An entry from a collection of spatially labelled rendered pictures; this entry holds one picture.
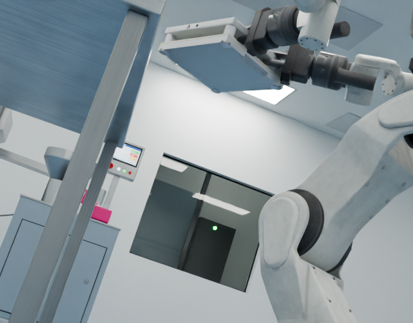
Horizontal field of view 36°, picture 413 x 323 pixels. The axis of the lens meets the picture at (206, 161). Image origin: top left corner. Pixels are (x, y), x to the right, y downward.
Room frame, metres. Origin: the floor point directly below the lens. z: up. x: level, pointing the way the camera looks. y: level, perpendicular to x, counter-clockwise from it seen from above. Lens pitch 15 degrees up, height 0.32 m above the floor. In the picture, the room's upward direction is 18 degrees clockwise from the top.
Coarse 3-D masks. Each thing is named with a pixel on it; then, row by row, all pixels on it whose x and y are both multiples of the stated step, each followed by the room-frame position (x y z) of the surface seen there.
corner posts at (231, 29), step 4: (228, 24) 1.42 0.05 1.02; (228, 28) 1.42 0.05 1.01; (232, 28) 1.42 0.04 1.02; (224, 32) 1.42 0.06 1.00; (228, 32) 1.42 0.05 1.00; (232, 32) 1.42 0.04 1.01; (168, 36) 1.57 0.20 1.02; (172, 36) 1.57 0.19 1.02; (232, 36) 1.42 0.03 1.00; (168, 40) 1.57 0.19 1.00; (172, 40) 1.57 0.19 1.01; (276, 68) 1.57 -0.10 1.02; (276, 72) 1.56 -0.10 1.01; (280, 72) 1.56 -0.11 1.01; (280, 76) 1.56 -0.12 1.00
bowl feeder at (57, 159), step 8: (48, 152) 4.04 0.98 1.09; (56, 152) 3.99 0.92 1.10; (64, 152) 3.98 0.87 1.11; (72, 152) 3.98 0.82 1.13; (48, 160) 4.05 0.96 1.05; (56, 160) 4.00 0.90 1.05; (64, 160) 3.98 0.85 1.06; (48, 168) 4.09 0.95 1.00; (56, 168) 4.03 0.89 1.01; (64, 168) 4.01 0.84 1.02; (56, 176) 4.06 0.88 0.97; (48, 184) 4.10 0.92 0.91; (56, 184) 4.07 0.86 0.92; (48, 192) 4.08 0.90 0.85; (56, 192) 4.06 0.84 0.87; (104, 192) 4.12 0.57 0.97; (48, 200) 4.07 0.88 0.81
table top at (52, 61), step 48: (0, 0) 1.22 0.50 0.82; (48, 0) 1.15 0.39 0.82; (96, 0) 1.08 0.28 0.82; (144, 0) 1.06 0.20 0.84; (0, 48) 1.52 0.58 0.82; (48, 48) 1.41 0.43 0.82; (96, 48) 1.31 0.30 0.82; (144, 48) 1.23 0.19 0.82; (0, 96) 1.98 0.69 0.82; (48, 96) 1.80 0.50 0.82
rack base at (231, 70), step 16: (160, 48) 1.58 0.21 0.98; (176, 48) 1.53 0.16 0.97; (192, 48) 1.50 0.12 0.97; (208, 48) 1.47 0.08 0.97; (224, 48) 1.44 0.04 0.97; (240, 48) 1.44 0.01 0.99; (192, 64) 1.60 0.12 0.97; (208, 64) 1.57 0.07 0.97; (224, 64) 1.54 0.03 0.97; (240, 64) 1.50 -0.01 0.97; (256, 64) 1.50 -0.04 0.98; (208, 80) 1.67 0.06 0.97; (224, 80) 1.64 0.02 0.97; (240, 80) 1.60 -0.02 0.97; (256, 80) 1.57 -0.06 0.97; (272, 80) 1.54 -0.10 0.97
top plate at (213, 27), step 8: (192, 24) 1.51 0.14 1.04; (200, 24) 1.49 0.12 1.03; (208, 24) 1.46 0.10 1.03; (216, 24) 1.44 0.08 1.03; (224, 24) 1.43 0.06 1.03; (232, 24) 1.41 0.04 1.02; (240, 24) 1.43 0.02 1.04; (168, 32) 1.57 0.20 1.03; (176, 32) 1.55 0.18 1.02; (184, 32) 1.53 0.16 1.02; (192, 32) 1.52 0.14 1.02; (200, 32) 1.51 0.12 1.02; (208, 32) 1.49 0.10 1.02; (216, 32) 1.48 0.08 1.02; (240, 32) 1.44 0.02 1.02; (248, 32) 1.45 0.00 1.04; (264, 56) 1.53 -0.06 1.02; (272, 56) 1.52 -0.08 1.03
